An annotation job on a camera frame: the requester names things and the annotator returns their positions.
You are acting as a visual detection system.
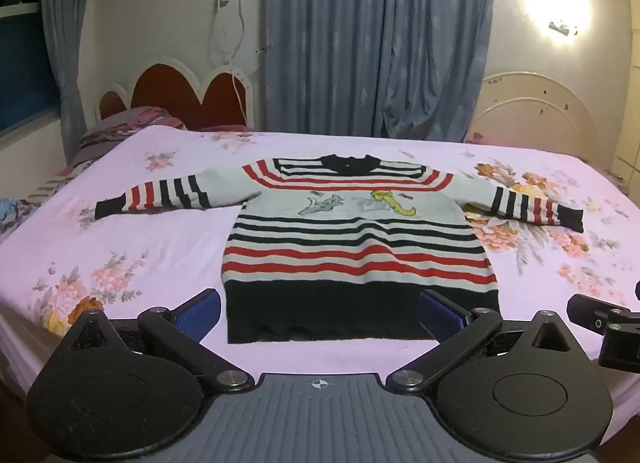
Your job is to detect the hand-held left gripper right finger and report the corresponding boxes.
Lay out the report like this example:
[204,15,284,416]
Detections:
[387,289,579,394]

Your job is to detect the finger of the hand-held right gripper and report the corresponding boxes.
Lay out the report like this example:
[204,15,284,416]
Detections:
[598,324,640,374]
[567,293,640,340]

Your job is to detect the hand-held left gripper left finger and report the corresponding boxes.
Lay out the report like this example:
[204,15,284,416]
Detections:
[65,289,256,392]

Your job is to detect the striped knit sweater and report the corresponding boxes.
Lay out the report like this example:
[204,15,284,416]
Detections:
[95,153,585,345]

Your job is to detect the pink floral bed sheet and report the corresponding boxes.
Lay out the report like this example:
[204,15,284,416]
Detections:
[0,124,640,449]

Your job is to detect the purple striped pillow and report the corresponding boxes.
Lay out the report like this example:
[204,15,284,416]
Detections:
[20,106,188,204]

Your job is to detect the white arched headboard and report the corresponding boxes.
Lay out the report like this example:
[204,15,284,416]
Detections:
[465,72,601,164]

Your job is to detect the blue cloth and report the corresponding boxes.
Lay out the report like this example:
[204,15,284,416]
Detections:
[0,199,21,234]

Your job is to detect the red scalloped headboard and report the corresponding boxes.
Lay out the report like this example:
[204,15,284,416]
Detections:
[94,57,257,132]

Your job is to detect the wide blue curtain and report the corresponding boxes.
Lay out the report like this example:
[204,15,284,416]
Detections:
[265,0,496,144]

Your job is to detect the narrow blue curtain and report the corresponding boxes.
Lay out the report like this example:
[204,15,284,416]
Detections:
[41,0,98,166]

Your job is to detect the window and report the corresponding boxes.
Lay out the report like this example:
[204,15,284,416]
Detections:
[0,0,58,136]

